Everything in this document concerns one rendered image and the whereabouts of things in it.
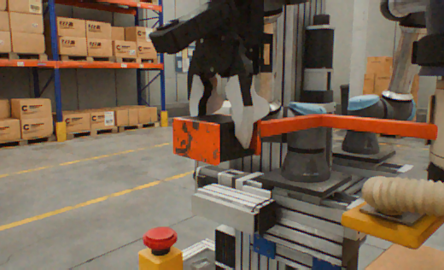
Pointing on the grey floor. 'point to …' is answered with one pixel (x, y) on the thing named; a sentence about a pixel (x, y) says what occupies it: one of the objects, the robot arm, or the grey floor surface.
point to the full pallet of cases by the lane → (375, 84)
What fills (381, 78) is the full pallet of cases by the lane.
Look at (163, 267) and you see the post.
